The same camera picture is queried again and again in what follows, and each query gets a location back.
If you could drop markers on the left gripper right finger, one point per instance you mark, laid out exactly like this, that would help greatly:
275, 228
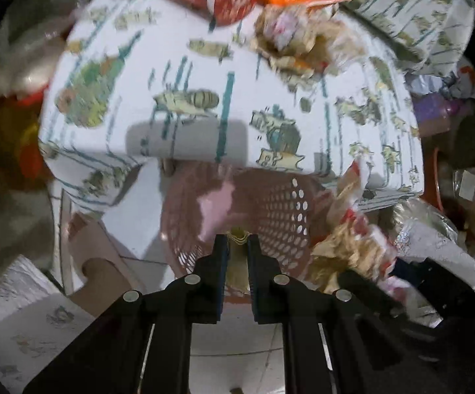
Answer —
355, 340

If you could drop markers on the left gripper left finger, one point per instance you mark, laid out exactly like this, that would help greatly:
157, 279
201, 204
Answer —
141, 343

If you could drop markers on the yellow wrapper piece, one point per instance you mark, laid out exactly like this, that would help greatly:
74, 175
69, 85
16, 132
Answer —
237, 275

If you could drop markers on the brown paper wrapper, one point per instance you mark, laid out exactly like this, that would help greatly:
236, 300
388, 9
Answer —
306, 41

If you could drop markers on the red white paper bag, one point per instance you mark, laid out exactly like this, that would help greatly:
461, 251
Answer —
342, 239

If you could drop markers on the pink perforated waste basket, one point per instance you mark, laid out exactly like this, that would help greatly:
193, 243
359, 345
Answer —
207, 199

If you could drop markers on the purple plastic bottle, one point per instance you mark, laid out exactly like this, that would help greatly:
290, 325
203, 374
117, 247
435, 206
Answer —
434, 113

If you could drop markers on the patterned white cloth cover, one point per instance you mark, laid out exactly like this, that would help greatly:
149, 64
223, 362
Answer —
145, 79

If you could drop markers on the clear plastic bag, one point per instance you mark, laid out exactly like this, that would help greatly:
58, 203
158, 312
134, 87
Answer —
31, 39

